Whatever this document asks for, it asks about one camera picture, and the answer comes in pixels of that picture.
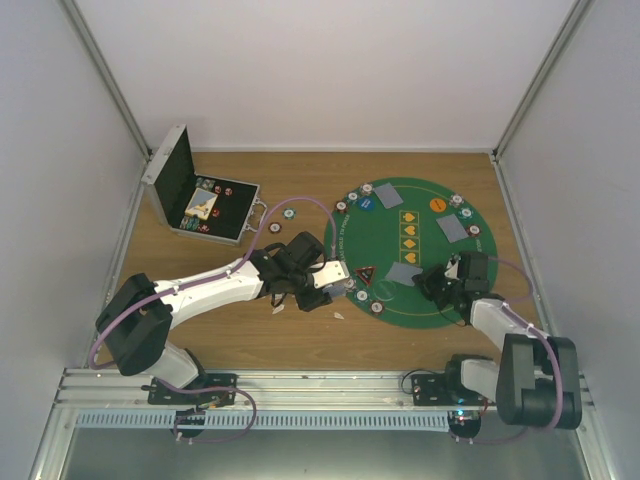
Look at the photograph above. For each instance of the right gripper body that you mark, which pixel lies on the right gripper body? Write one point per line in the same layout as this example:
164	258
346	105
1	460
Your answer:
440	291

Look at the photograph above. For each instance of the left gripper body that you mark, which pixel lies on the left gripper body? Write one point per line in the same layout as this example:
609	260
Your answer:
307	303

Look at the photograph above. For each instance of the blue playing card deck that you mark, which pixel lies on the blue playing card deck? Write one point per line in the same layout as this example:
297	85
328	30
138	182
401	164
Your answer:
335	290

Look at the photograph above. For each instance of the card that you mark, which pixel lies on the card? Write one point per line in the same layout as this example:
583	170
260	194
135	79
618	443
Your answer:
388	195
452	228
403	274

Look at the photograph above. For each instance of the clear round button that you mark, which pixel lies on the clear round button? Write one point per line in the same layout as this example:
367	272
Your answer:
384	290

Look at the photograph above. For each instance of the red triangle dealer button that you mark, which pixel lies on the red triangle dealer button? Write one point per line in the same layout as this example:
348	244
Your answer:
366	274

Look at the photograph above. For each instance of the hundred chips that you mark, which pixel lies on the hundred chips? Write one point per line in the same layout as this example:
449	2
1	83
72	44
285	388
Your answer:
474	230
376	307
341	207

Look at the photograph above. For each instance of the red hundred chip stack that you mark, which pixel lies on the red hundred chip stack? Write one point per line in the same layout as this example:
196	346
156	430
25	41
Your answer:
275	227

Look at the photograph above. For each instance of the green fifty chip stack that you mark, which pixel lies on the green fifty chip stack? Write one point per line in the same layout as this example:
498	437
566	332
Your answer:
289	213

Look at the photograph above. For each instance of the orange big blind button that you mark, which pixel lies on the orange big blind button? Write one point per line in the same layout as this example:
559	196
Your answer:
438	205

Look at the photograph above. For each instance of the blue small blind button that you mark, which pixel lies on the blue small blind button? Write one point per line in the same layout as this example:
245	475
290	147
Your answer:
366	203

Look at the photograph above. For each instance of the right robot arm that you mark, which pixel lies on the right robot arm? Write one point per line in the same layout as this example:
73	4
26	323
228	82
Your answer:
536	382

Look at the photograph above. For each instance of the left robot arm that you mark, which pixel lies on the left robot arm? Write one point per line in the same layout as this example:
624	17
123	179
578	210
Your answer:
134	327

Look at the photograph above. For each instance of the white debris pile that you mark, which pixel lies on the white debris pile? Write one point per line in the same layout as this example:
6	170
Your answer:
291	312

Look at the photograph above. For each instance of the round green poker mat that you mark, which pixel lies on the round green poker mat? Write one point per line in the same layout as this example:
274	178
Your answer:
407	234

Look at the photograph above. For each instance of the aluminium poker case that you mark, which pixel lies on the aluminium poker case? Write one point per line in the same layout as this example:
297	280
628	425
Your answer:
170	180

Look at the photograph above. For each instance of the card pack in case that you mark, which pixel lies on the card pack in case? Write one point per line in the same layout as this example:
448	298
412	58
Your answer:
201	204

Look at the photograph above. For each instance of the chips in case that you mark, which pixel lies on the chips in case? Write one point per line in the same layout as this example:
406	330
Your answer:
205	183

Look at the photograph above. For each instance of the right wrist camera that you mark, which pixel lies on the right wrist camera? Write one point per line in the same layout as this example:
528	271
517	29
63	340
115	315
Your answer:
452	267

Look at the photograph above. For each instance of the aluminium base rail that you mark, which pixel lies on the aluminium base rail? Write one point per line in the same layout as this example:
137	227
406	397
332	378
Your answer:
269	400

